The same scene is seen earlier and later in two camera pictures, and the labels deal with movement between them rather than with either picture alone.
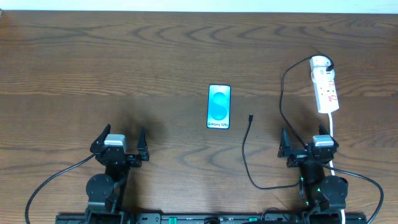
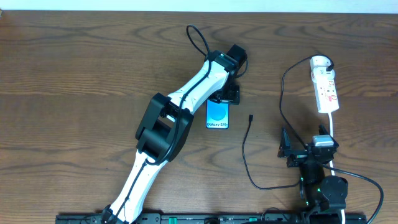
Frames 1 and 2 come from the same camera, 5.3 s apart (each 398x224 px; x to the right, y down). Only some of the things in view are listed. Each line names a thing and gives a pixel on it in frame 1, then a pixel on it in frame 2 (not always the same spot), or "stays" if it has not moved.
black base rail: x=272 y=218 stays
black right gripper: x=308 y=158 stays
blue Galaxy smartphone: x=218 y=107 stays
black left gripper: x=118 y=157 to x=230 y=94
